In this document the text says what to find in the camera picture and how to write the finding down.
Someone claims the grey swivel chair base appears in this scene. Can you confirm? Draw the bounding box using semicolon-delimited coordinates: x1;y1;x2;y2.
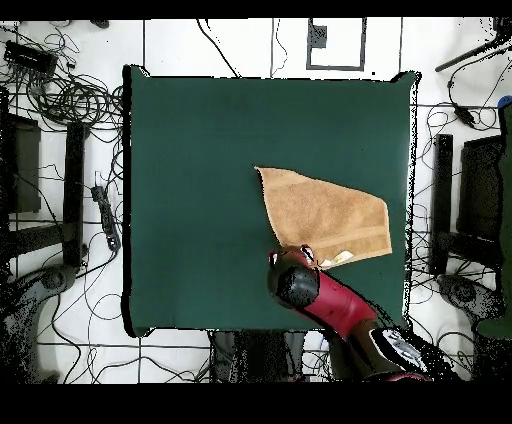
436;273;506;325
0;263;81;383

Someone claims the black flat panel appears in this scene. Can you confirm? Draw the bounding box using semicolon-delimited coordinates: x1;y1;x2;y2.
0;113;42;215
457;134;506;243

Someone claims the tan terry cloth towel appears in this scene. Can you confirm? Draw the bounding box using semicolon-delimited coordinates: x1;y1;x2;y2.
254;166;393;270

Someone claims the black box device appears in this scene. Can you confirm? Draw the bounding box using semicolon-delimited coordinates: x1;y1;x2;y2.
3;40;59;77

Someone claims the dark green table cloth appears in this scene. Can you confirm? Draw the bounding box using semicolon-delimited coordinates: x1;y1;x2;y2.
121;63;419;339

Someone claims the dark grey square plate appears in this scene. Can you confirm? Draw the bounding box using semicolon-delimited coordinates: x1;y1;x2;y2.
309;24;328;49

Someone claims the black power strip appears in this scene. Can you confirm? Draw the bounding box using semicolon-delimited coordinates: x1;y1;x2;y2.
90;184;122;252

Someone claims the black tripod leg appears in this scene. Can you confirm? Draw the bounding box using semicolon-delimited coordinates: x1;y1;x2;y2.
434;17;512;74

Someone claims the black stand bar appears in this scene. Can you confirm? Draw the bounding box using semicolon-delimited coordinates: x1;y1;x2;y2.
429;133;455;275
62;120;87;268

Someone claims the grey square floor frame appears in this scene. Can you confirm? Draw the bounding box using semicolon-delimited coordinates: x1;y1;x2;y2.
306;17;367;72

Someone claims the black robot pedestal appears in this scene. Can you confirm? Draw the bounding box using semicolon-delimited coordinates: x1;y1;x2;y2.
209;329;307;383

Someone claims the black cable tangle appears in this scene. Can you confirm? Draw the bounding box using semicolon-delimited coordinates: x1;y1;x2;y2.
23;27;125;133

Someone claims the black power adapter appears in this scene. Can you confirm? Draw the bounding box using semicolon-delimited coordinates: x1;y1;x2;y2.
452;102;477;128

